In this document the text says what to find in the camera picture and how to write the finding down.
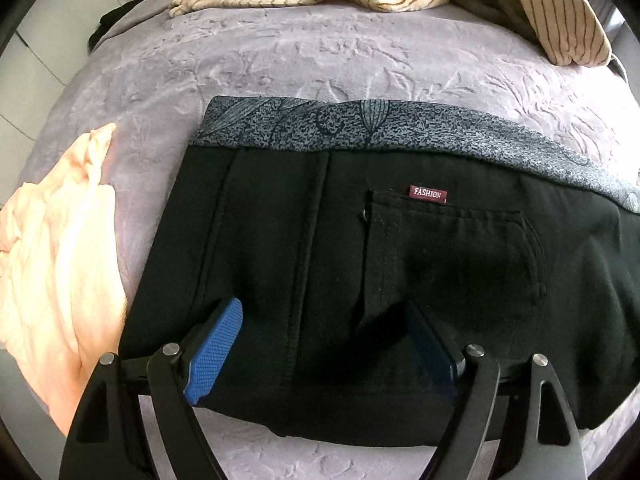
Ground purple embossed blanket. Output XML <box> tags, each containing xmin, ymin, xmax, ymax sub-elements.
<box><xmin>15</xmin><ymin>0</ymin><xmax>640</xmax><ymax>480</ymax></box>

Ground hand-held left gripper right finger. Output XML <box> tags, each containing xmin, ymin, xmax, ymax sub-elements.
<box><xmin>405</xmin><ymin>302</ymin><xmax>589</xmax><ymax>480</ymax></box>

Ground black pants with patterned waistband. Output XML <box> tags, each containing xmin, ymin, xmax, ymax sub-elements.
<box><xmin>122</xmin><ymin>95</ymin><xmax>640</xmax><ymax>448</ymax></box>

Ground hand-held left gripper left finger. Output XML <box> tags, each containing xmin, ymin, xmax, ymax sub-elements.
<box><xmin>59</xmin><ymin>298</ymin><xmax>245</xmax><ymax>480</ymax></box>

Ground peach cloth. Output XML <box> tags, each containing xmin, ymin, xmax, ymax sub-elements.
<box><xmin>0</xmin><ymin>122</ymin><xmax>128</xmax><ymax>436</ymax></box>

